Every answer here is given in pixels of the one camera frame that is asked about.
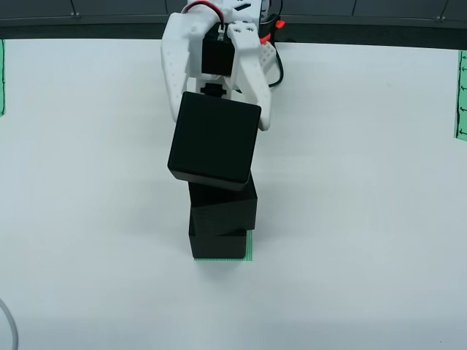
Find black orange clamp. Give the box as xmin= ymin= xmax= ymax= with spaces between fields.
xmin=259 ymin=14 xmax=286 ymax=42

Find black camera cable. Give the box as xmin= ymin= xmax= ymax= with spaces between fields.
xmin=268 ymin=0 xmax=286 ymax=88

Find black cube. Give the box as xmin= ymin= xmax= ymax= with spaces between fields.
xmin=166 ymin=90 xmax=263 ymax=193
xmin=188 ymin=178 xmax=259 ymax=234
xmin=188 ymin=222 xmax=249 ymax=260

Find green striped square marker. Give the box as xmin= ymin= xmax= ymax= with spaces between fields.
xmin=193 ymin=229 xmax=253 ymax=263

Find green strip with black line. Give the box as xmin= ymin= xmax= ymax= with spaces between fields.
xmin=0 ymin=39 xmax=7 ymax=117
xmin=453 ymin=50 xmax=467 ymax=139

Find wrist camera on white bracket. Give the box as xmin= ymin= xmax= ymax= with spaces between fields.
xmin=199 ymin=82 xmax=229 ymax=101

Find white cable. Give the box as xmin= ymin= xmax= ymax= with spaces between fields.
xmin=0 ymin=298 xmax=20 ymax=350

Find grey cabinet fronts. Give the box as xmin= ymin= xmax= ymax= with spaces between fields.
xmin=0 ymin=0 xmax=467 ymax=23

